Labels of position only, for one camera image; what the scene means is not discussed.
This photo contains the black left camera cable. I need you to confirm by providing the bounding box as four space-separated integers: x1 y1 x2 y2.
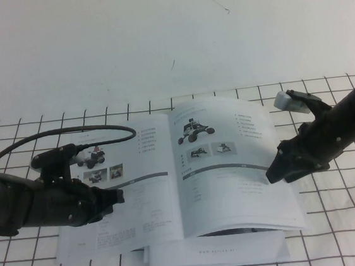
0 120 140 174

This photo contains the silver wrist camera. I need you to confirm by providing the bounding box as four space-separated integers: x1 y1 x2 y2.
29 152 85 171
271 89 311 118

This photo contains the black right wrist camera bracket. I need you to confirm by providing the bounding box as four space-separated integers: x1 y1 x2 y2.
287 85 334 125

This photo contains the black left wrist camera bracket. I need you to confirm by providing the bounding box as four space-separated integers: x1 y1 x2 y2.
29 143 81 189

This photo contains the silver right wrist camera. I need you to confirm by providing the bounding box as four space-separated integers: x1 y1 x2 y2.
271 89 311 118

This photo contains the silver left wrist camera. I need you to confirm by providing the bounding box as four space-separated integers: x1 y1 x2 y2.
29 152 85 171

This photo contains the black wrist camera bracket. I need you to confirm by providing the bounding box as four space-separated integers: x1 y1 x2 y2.
29 143 81 189
287 85 334 125

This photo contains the white product catalogue book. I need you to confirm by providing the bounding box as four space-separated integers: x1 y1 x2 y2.
40 90 311 266

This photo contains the closed white booklet with web address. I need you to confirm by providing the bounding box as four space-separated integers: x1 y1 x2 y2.
140 226 290 266

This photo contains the white tablecloth with black grid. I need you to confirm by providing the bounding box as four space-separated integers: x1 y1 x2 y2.
0 71 355 266

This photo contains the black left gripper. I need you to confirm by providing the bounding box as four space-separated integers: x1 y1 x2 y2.
23 167 128 234

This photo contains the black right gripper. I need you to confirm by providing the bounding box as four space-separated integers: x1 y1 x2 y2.
260 108 349 186

